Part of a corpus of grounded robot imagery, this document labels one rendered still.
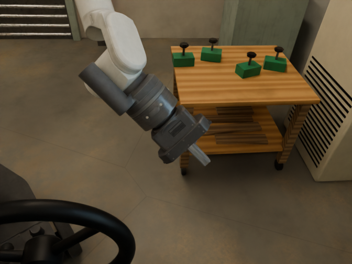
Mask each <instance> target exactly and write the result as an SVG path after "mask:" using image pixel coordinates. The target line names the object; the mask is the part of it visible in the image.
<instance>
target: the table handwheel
mask: <svg viewBox="0 0 352 264"><path fill-rule="evenodd" d="M34 221H44V222H61V223H69V224H75V225H80V226H84V227H85V228H83V229H81V230H80V231H78V232H76V233H75V234H73V235H71V236H69V237H67V238H65V239H63V240H61V239H60V238H59V237H57V236H54V235H38V236H35V237H33V238H31V239H30V240H28V241H27V242H26V243H25V246H24V249H23V250H10V249H0V261H3V262H20V264H62V263H63V255H64V252H65V251H66V250H68V249H70V248H71V247H73V246H75V245H76V244H78V243H80V242H82V241H84V240H86V239H87V238H89V237H91V236H93V235H95V234H97V233H99V232H101V233H103V234H105V235H107V236H108V237H110V238H111V239H112V240H113V241H114V242H115V243H116V244H117V245H118V249H119V251H118V254H117V256H116V257H115V258H114V259H113V260H112V261H111V262H110V263H108V264H130V263H131V262H132V260H133V258H134V255H135V250H136V244H135V239H134V236H133V234H132V233H131V231H130V229H129V228H128V227H127V226H126V225H125V224H124V223H123V222H122V221H120V220H119V219H118V218H117V217H115V216H113V215H112V214H110V213H108V212H106V211H103V210H101V209H98V208H95V207H92V206H89V205H85V204H81V203H76V202H70V201H63V200H52V199H23V200H11V201H4V202H0V225H2V224H8V223H17V222H34Z"/></svg>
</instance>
